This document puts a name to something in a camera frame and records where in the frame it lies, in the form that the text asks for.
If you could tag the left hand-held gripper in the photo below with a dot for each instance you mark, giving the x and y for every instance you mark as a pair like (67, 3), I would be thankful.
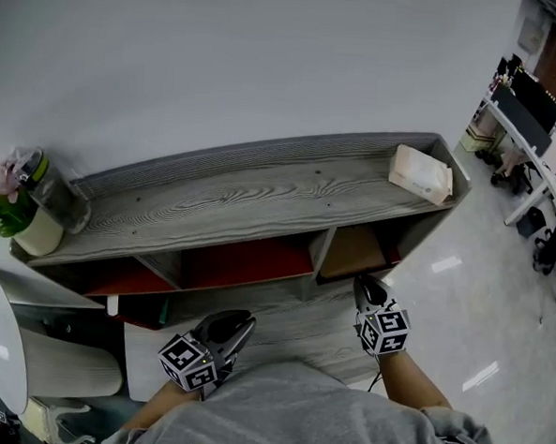
(187, 363)

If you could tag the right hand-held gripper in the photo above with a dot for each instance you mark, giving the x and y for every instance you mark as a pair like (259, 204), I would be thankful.
(386, 333)

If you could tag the grey wooden shelf unit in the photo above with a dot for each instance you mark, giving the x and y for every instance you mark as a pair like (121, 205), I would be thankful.
(241, 205)

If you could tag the person's right forearm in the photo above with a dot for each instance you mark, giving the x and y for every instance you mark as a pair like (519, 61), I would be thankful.
(411, 381)

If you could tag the person's left forearm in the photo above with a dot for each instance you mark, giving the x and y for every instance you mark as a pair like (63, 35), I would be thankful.
(163, 406)

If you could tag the grey wooden desk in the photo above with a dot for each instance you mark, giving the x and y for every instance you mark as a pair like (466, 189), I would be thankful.
(299, 330)

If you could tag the long white office desk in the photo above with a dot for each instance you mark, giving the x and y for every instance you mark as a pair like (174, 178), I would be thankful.
(529, 149)

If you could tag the dark desk divider panel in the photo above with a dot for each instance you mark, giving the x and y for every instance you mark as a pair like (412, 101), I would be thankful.
(521, 118)

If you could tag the person's grey shirt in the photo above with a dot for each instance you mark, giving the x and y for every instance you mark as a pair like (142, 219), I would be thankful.
(294, 419)

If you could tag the white tissue packet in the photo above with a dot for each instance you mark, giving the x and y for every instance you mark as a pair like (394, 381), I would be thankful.
(419, 173)

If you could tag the dark trash bin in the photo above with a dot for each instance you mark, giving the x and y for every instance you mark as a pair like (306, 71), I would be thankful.
(530, 222)

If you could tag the white storage crate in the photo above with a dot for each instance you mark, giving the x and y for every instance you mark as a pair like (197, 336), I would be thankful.
(475, 140)

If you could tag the black office chair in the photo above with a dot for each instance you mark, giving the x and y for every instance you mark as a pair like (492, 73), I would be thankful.
(555, 252)

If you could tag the white pot with flowers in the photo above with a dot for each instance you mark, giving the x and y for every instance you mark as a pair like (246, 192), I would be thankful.
(40, 234)

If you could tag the clear glass jar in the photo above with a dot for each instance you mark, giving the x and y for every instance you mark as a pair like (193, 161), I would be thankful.
(61, 200)

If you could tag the large black monitor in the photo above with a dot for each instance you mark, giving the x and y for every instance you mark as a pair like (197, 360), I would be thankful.
(539, 101)

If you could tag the grey wall electrical box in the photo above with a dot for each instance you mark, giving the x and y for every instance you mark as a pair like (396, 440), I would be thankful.
(530, 35)

